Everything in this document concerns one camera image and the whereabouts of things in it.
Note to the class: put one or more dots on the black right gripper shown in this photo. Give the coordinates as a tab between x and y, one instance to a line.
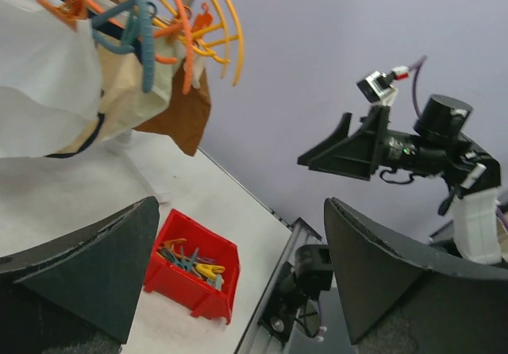
372	145

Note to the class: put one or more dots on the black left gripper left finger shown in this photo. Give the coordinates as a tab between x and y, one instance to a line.
80	286

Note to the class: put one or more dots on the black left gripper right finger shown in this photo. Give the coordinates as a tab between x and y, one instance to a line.
396	290

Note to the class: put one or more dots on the brown underwear cream waistband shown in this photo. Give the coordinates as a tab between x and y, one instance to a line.
185	119

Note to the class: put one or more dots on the yellow hanger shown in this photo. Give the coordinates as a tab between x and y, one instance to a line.
188	16
220	50

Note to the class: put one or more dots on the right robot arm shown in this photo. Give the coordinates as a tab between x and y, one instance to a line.
437	148

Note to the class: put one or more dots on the beige underwear navy trim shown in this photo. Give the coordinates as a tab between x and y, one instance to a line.
124	105

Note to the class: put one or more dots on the white underwear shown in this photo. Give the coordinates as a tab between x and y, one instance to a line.
51	79

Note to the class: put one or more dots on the blue-grey hanger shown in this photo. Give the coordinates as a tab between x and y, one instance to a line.
138	27

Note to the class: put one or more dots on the orange hanger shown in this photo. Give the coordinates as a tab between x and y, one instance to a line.
70	12

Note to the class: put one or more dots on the red plastic bin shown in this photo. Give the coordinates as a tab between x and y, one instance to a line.
185	288

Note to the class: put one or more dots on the clothespins in bin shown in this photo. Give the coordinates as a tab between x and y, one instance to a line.
203	268

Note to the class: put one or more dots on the white clothes rack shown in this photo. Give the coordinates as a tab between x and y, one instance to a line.
148	153

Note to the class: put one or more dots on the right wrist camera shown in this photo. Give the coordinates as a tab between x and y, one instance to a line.
378	88

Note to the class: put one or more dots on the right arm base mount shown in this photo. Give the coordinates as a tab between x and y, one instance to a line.
295	299

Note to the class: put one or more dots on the aluminium rail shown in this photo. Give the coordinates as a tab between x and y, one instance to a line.
256	339

